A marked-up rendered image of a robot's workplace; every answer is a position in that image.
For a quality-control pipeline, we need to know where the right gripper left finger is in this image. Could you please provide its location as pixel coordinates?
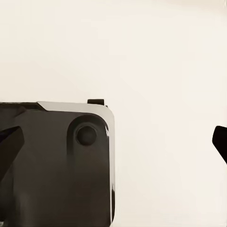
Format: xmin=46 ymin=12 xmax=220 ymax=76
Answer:
xmin=0 ymin=126 xmax=25 ymax=182

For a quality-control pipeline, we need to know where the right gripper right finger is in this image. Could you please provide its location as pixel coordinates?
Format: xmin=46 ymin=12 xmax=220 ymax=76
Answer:
xmin=212 ymin=126 xmax=227 ymax=163

